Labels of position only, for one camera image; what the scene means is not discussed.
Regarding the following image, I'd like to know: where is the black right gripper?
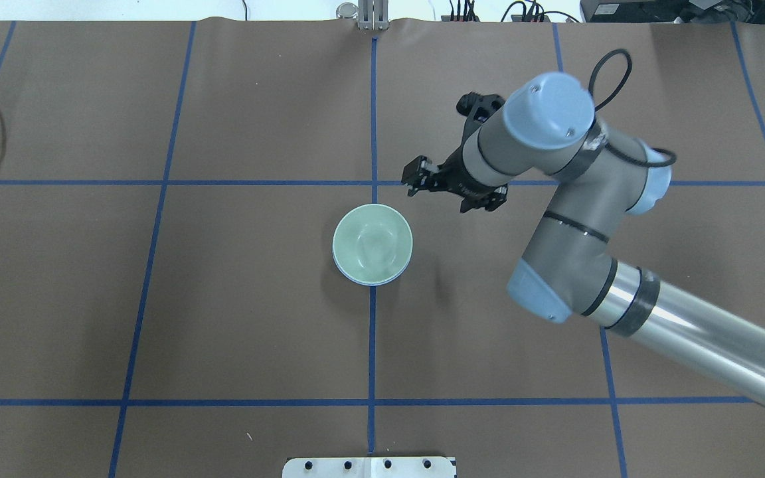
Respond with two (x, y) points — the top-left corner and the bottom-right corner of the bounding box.
(401, 92), (509, 214)

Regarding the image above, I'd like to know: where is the green bowl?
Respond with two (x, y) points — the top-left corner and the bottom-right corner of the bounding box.
(331, 204), (414, 260)

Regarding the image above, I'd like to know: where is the blue bowl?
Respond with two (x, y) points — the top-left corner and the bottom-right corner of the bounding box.
(332, 256), (412, 287)

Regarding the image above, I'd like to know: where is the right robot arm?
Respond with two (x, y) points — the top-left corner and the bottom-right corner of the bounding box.
(401, 48), (765, 408)

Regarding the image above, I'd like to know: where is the white camera mast base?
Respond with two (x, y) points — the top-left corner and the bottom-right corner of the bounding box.
(282, 456), (458, 477)

